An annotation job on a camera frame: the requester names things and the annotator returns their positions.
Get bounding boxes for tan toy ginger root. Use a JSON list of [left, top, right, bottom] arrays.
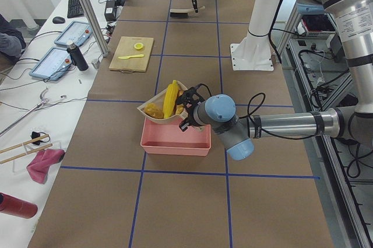
[[175, 90, 184, 115]]

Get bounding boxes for beige brush black bristles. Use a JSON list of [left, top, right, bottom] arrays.
[[170, 6, 206, 19]]

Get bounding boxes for beige plastic dustpan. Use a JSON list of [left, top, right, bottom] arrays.
[[137, 80, 188, 124]]

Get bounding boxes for yellow toy corn cob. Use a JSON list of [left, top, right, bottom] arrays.
[[163, 80, 179, 118]]

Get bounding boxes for brown toy potato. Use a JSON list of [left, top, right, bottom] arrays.
[[144, 102, 164, 119]]

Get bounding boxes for pink plastic bin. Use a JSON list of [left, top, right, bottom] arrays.
[[140, 119, 211, 156]]

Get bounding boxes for yellow lemon slices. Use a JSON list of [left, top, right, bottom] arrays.
[[133, 43, 144, 50]]

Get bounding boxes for yellow plastic knife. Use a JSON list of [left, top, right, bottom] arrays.
[[117, 54, 145, 60]]

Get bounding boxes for bamboo cutting board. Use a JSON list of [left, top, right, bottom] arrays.
[[109, 36, 154, 72]]

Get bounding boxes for small metal cup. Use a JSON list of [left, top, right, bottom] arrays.
[[92, 59, 100, 69]]

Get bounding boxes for black keyboard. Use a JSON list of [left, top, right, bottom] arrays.
[[67, 0, 84, 19]]

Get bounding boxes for blue teach pendant far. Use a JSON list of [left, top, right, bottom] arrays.
[[54, 21, 92, 47]]

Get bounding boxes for blue teach pendant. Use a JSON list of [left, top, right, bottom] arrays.
[[54, 21, 92, 47], [29, 47, 72, 81]]

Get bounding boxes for black water bottle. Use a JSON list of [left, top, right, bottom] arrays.
[[66, 40, 89, 71]]

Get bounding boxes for black computer mouse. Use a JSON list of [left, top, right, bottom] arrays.
[[52, 16, 65, 24]]

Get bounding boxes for blue teach pendant near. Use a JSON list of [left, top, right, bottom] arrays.
[[29, 47, 72, 81]]

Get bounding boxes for pink cloth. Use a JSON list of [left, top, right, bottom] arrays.
[[26, 149, 65, 184]]

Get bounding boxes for red water bottle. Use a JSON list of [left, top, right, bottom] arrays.
[[1, 193, 38, 219]]

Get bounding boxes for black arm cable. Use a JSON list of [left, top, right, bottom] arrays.
[[194, 83, 318, 141]]

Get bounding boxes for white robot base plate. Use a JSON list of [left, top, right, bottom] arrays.
[[230, 44, 274, 71]]

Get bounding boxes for white camera pillar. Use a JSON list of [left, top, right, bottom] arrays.
[[247, 0, 295, 38]]

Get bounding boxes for aluminium frame post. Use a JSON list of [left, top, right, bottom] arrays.
[[80, 0, 109, 57]]

